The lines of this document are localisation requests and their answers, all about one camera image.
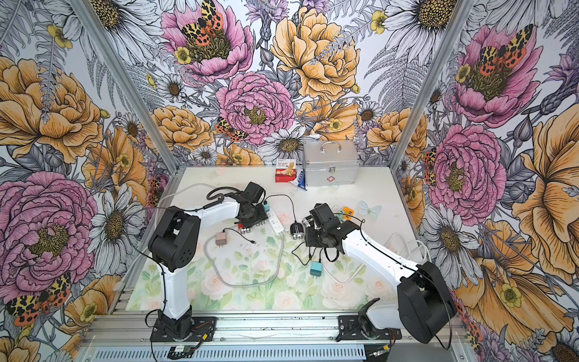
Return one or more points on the aluminium front rail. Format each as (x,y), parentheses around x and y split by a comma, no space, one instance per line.
(252,328)

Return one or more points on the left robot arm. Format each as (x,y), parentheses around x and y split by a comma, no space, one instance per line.
(175,241)

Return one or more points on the red cardboard box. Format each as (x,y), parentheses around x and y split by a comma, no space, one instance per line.
(285,170)

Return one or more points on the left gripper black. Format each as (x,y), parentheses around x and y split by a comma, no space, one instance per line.
(261,216)

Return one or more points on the blue white packet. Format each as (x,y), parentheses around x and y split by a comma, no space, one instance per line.
(299,181)

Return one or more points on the red electric shaver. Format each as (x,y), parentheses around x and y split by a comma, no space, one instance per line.
(244,228)

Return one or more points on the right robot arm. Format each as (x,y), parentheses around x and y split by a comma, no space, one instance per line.
(424,305)

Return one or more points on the white power strip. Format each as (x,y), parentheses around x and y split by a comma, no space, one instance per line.
(275,222)

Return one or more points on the silver metal case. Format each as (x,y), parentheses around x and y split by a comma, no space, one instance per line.
(330,163)

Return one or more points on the pink usb charger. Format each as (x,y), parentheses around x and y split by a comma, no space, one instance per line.
(221,239)

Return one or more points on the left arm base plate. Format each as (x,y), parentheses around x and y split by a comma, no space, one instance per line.
(185,329)

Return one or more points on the orange power strip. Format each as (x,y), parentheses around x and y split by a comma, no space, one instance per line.
(346,213)

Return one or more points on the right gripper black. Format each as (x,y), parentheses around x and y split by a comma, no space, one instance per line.
(310,237)

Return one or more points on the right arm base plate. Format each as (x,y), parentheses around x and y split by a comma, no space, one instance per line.
(354,327)

